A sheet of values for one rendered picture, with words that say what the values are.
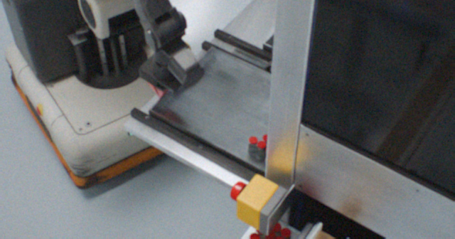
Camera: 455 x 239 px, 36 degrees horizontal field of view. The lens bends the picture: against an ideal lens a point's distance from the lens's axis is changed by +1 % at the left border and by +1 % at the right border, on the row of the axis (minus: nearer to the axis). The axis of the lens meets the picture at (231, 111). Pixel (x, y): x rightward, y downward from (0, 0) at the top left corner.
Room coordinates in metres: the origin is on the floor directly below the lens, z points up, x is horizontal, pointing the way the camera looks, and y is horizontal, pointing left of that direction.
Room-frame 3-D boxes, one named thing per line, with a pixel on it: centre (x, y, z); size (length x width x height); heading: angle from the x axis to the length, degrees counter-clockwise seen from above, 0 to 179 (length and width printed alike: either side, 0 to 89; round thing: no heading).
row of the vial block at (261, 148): (1.02, -0.11, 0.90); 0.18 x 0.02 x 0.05; 146
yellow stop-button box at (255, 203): (0.75, -0.06, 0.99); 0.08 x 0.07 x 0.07; 55
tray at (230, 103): (1.08, -0.02, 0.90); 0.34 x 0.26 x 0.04; 56
